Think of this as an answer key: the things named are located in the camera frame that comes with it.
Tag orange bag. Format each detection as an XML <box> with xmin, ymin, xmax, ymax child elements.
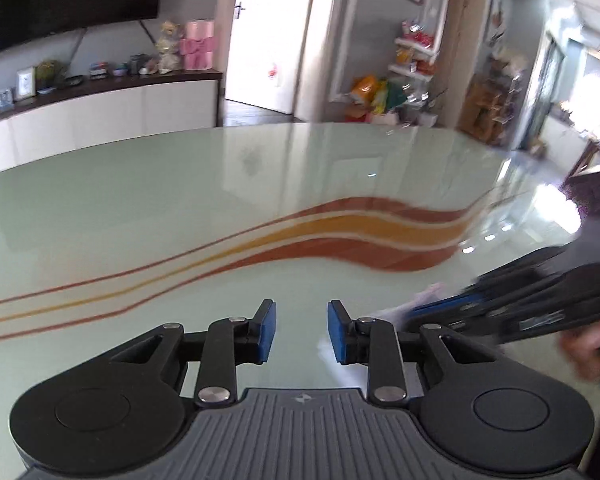
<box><xmin>349</xmin><ymin>75</ymin><xmax>381</xmax><ymax>109</ymax></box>

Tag white snack shelf rack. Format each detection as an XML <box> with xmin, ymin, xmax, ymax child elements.
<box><xmin>387</xmin><ymin>19</ymin><xmax>441</xmax><ymax>126</ymax></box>

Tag pink gift box with bow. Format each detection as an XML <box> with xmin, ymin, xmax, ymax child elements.
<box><xmin>179</xmin><ymin>18</ymin><xmax>216</xmax><ymax>71</ymax></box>

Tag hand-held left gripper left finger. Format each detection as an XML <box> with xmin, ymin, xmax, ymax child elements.
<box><xmin>108</xmin><ymin>298</ymin><xmax>279</xmax><ymax>409</ymax></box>

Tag white sideboard with dark top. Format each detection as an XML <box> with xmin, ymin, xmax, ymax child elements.
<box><xmin>0</xmin><ymin>70</ymin><xmax>224</xmax><ymax>179</ymax></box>

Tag white door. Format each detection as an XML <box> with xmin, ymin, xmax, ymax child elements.
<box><xmin>224</xmin><ymin>0</ymin><xmax>322</xmax><ymax>117</ymax></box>

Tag person's right hand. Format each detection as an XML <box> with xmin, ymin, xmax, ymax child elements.
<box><xmin>559</xmin><ymin>309</ymin><xmax>600</xmax><ymax>386</ymax></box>

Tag yellow-green potted plant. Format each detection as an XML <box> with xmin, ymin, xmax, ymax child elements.
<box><xmin>35</xmin><ymin>59</ymin><xmax>64</xmax><ymax>94</ymax></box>

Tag metal storage rack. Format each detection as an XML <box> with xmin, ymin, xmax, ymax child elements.
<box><xmin>494</xmin><ymin>54</ymin><xmax>529</xmax><ymax>121</ymax></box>

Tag white photo frame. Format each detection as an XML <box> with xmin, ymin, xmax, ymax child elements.
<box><xmin>14</xmin><ymin>66</ymin><xmax>37</xmax><ymax>101</ymax></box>

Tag wrapped flower bouquet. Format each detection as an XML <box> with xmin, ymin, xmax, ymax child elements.
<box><xmin>154</xmin><ymin>20</ymin><xmax>184</xmax><ymax>72</ymax></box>

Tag wooden chairs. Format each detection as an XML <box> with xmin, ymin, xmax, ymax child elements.
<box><xmin>459</xmin><ymin>79</ymin><xmax>511</xmax><ymax>144</ymax></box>

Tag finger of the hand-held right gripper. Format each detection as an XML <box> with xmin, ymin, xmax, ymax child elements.
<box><xmin>467</xmin><ymin>246</ymin><xmax>581</xmax><ymax>296</ymax></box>
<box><xmin>408</xmin><ymin>292</ymin><xmax>511</xmax><ymax>334</ymax></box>

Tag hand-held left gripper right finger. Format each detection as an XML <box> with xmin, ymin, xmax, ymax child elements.
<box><xmin>327</xmin><ymin>298</ymin><xmax>499</xmax><ymax>408</ymax></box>

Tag green bag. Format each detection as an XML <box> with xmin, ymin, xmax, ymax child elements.
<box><xmin>377</xmin><ymin>79</ymin><xmax>406</xmax><ymax>114</ymax></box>

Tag framed bird picture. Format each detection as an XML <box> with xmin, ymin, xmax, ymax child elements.
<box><xmin>487</xmin><ymin>0</ymin><xmax>514</xmax><ymax>46</ymax></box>

